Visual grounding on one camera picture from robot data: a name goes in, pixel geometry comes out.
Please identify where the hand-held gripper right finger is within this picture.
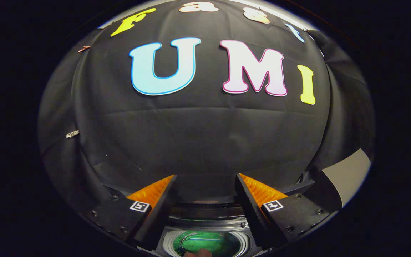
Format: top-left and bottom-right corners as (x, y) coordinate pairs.
(235, 173), (331, 250)

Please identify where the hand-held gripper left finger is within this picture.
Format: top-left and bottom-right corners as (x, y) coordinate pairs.
(84, 174), (178, 250)

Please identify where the grey washing machine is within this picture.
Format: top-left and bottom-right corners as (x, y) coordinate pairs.
(102, 175), (315, 257)

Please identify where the green polo shirt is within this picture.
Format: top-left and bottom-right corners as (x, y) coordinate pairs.
(181, 231), (242, 256)

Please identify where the black backdrop cloth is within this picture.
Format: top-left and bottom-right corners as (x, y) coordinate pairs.
(38, 0), (375, 215)

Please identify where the grey cabinet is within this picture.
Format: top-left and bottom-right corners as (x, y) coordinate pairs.
(321, 148), (371, 207)

